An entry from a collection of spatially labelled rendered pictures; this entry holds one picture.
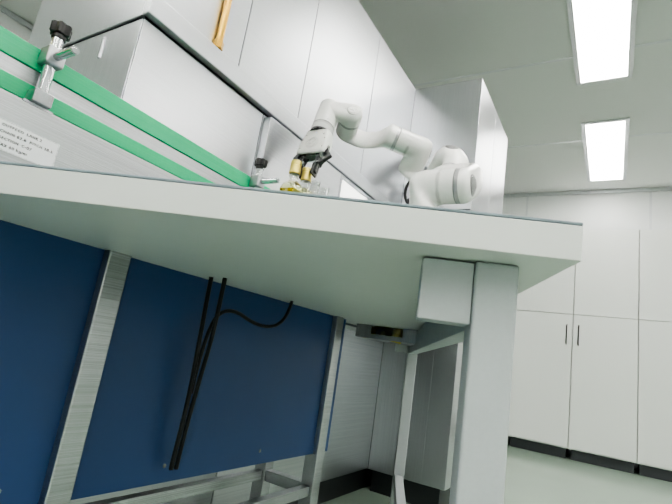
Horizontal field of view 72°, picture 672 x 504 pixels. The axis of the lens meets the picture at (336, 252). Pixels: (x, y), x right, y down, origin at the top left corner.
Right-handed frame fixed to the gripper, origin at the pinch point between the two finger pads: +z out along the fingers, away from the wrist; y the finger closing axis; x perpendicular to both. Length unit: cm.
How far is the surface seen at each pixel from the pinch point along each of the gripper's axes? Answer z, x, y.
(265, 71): -27.4, -19.0, -15.3
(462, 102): -109, 81, 14
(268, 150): -3.7, -7.2, -12.2
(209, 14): -22, -44, -16
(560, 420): -18, 390, 50
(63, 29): 37, -77, 15
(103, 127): 43, -64, 12
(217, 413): 77, -15, 13
